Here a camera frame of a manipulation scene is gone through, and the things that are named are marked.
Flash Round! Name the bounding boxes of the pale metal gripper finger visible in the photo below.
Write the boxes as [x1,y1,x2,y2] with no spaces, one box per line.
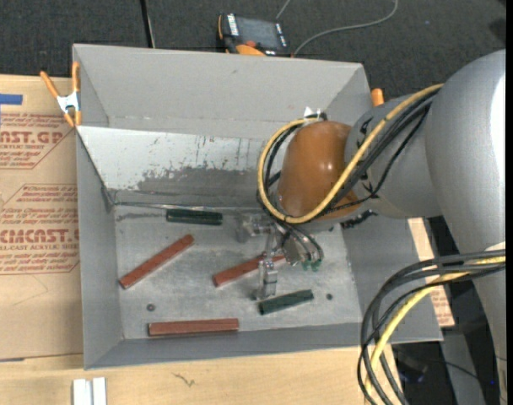
[234,215,269,245]
[251,258,280,302]

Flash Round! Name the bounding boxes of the dark green flat block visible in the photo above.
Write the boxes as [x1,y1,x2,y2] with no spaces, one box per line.
[257,289,316,316]
[165,208,224,227]

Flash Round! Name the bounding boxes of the red-brown flat block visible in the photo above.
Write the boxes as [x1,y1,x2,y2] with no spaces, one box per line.
[118,234,196,290]
[212,253,287,289]
[147,317,240,338]

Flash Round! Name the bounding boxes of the grey metal bin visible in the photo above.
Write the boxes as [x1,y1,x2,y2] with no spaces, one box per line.
[72,43,446,371]

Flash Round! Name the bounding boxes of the brown cardboard board red print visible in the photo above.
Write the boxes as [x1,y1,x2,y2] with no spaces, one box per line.
[0,73,456,364]

